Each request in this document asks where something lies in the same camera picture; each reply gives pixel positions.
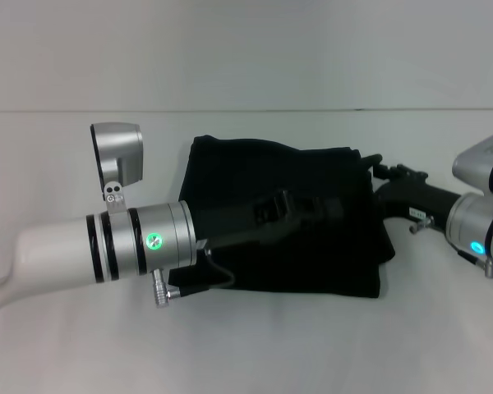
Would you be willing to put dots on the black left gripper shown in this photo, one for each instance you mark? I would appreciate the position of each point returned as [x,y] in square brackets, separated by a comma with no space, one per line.
[238,238]

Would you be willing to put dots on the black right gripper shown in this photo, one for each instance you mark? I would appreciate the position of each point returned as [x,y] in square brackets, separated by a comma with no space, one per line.
[419,201]

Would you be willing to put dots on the black shirt with FREE! print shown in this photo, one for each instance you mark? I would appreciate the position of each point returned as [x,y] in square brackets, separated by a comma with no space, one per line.
[304,254]

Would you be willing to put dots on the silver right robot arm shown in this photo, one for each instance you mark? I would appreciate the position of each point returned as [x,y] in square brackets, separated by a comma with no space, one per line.
[472,230]

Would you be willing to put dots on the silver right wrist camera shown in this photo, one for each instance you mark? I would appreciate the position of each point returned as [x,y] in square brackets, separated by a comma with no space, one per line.
[482,164]

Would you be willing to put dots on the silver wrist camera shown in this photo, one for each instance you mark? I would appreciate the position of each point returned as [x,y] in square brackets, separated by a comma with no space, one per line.
[482,164]
[119,156]

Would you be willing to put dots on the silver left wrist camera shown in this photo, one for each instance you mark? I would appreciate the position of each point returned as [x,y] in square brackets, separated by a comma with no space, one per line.
[119,156]

